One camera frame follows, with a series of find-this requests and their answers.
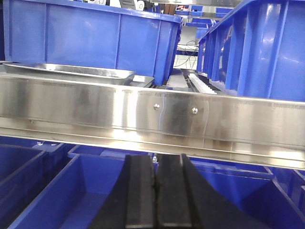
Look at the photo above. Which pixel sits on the stainless steel shelf rail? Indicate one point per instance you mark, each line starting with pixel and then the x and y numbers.
pixel 240 129

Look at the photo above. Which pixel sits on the lower right front blue bin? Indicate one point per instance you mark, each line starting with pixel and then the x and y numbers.
pixel 275 196

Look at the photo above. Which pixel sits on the silver metal tray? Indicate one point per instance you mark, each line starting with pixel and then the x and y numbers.
pixel 142 81
pixel 72 73

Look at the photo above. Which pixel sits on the white roller conveyor track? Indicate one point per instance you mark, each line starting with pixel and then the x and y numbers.
pixel 198 83

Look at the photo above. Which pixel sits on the lower centre front blue bin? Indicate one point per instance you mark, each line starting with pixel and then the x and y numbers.
pixel 73 198

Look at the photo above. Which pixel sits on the upper right blue bin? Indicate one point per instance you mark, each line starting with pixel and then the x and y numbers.
pixel 258 50

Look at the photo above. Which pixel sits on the blue bin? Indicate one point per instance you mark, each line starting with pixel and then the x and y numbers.
pixel 258 50
pixel 83 34
pixel 21 179
pixel 275 196
pixel 105 152
pixel 73 198

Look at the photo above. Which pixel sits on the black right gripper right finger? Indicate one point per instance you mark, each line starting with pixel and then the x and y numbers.
pixel 186 200

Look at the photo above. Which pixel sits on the lower centre rear blue bin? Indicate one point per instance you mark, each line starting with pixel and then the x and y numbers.
pixel 105 152

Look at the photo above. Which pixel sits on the upper centre blue bin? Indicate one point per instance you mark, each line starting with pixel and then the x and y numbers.
pixel 83 34

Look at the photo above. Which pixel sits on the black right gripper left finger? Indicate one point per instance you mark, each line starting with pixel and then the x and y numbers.
pixel 131 202

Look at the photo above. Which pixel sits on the lower left blue bin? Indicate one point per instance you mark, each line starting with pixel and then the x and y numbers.
pixel 21 179

